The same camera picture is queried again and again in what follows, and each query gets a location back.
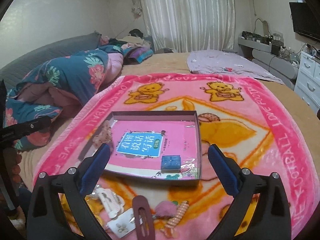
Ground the lilac sheet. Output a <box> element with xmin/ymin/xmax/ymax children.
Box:
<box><xmin>187</xmin><ymin>50</ymin><xmax>283</xmax><ymax>84</ymax></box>

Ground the white curtain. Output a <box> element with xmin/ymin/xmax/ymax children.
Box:
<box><xmin>140</xmin><ymin>0</ymin><xmax>235</xmax><ymax>53</ymax></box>

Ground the brown cardboard box tray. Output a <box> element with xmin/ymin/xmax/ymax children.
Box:
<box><xmin>78</xmin><ymin>111</ymin><xmax>202</xmax><ymax>185</ymax></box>

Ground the pink book blue label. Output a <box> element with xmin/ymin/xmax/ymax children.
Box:
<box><xmin>105</xmin><ymin>120</ymin><xmax>201</xmax><ymax>182</ymax></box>

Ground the black television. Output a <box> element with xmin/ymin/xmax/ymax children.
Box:
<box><xmin>289</xmin><ymin>2</ymin><xmax>319</xmax><ymax>42</ymax></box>

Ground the pink pompom hair clip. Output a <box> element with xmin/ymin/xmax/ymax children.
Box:
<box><xmin>154</xmin><ymin>201</ymin><xmax>177</xmax><ymax>217</ymax></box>

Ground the grey bed footboard shelf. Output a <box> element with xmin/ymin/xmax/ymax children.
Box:
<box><xmin>238</xmin><ymin>35</ymin><xmax>300</xmax><ymax>90</ymax></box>

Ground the blue floral quilt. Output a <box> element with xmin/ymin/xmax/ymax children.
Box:
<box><xmin>1</xmin><ymin>45</ymin><xmax>124</xmax><ymax>151</ymax></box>

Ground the grey headboard cushion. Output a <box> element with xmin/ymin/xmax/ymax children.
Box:
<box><xmin>1</xmin><ymin>31</ymin><xmax>101</xmax><ymax>90</ymax></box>

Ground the dark red hair clip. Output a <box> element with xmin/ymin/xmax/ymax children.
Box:
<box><xmin>132</xmin><ymin>195</ymin><xmax>156</xmax><ymax>240</ymax></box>

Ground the pink dotted bow clip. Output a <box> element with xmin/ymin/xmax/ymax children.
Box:
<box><xmin>92</xmin><ymin>120</ymin><xmax>113</xmax><ymax>149</ymax></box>

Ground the purple blue pillow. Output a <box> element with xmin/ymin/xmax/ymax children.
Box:
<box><xmin>124</xmin><ymin>47</ymin><xmax>153</xmax><ymax>65</ymax></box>

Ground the pink bear fleece blanket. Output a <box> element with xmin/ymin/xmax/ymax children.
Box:
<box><xmin>35</xmin><ymin>73</ymin><xmax>319</xmax><ymax>239</ymax></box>

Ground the small blue square box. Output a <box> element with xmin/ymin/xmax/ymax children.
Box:
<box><xmin>161</xmin><ymin>155</ymin><xmax>181</xmax><ymax>172</ymax></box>

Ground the white drawer cabinet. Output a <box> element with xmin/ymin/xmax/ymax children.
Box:
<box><xmin>294</xmin><ymin>51</ymin><xmax>320</xmax><ymax>114</ymax></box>

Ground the peach spiral hair tie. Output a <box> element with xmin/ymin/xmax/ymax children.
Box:
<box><xmin>162</xmin><ymin>200</ymin><xmax>190</xmax><ymax>230</ymax></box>

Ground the white earring card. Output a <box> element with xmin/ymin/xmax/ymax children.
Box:
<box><xmin>107</xmin><ymin>208</ymin><xmax>136</xmax><ymax>238</ymax></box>

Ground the white pink claw clip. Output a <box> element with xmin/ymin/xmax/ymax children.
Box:
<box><xmin>92</xmin><ymin>187</ymin><xmax>125</xmax><ymax>219</ymax></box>

